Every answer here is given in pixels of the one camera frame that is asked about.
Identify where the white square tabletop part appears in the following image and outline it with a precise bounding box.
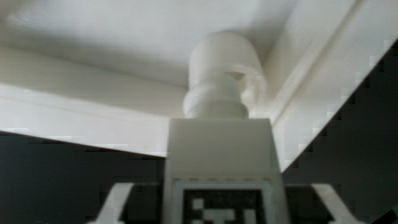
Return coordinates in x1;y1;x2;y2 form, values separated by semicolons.
0;0;398;165

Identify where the white table leg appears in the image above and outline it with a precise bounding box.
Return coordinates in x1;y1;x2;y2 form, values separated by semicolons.
162;71;291;224

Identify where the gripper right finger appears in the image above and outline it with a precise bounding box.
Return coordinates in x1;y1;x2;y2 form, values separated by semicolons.
311;184;366;224

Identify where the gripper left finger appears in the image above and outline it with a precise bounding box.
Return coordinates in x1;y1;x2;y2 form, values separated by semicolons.
87;183;133;224

